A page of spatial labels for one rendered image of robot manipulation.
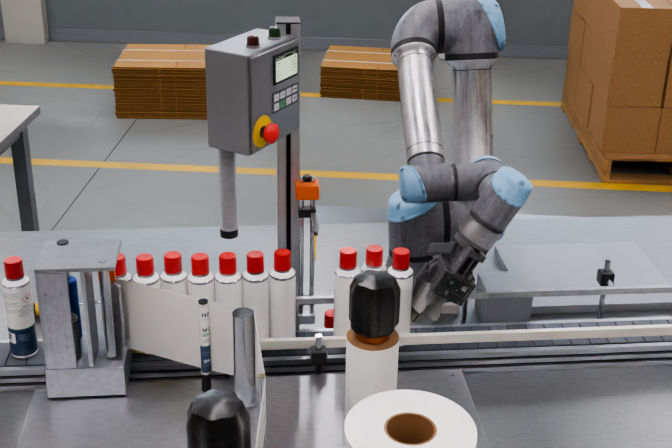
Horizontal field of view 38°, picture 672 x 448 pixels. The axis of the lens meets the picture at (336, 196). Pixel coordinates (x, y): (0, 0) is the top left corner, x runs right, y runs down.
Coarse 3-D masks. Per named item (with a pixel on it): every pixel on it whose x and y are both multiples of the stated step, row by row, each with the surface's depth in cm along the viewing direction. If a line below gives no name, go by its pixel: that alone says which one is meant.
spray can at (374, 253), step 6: (372, 246) 189; (378, 246) 189; (366, 252) 188; (372, 252) 187; (378, 252) 187; (366, 258) 188; (372, 258) 187; (378, 258) 187; (366, 264) 189; (372, 264) 188; (378, 264) 188; (378, 270) 188; (384, 270) 189
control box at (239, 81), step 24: (216, 48) 172; (240, 48) 172; (264, 48) 173; (288, 48) 179; (216, 72) 173; (240, 72) 170; (264, 72) 173; (216, 96) 175; (240, 96) 172; (264, 96) 175; (216, 120) 177; (240, 120) 174; (264, 120) 177; (288, 120) 184; (216, 144) 179; (240, 144) 176; (264, 144) 178
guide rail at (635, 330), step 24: (336, 336) 190; (408, 336) 191; (432, 336) 191; (456, 336) 192; (480, 336) 192; (504, 336) 193; (528, 336) 194; (552, 336) 194; (576, 336) 195; (600, 336) 195; (624, 336) 196
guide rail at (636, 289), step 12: (540, 288) 200; (552, 288) 200; (564, 288) 200; (576, 288) 200; (588, 288) 200; (600, 288) 200; (612, 288) 200; (624, 288) 200; (636, 288) 201; (648, 288) 201; (660, 288) 201; (300, 300) 194; (312, 300) 195; (324, 300) 195
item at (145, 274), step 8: (136, 256) 183; (144, 256) 183; (152, 256) 183; (136, 264) 183; (144, 264) 182; (152, 264) 183; (136, 272) 184; (144, 272) 183; (152, 272) 184; (136, 280) 183; (144, 280) 183; (152, 280) 183
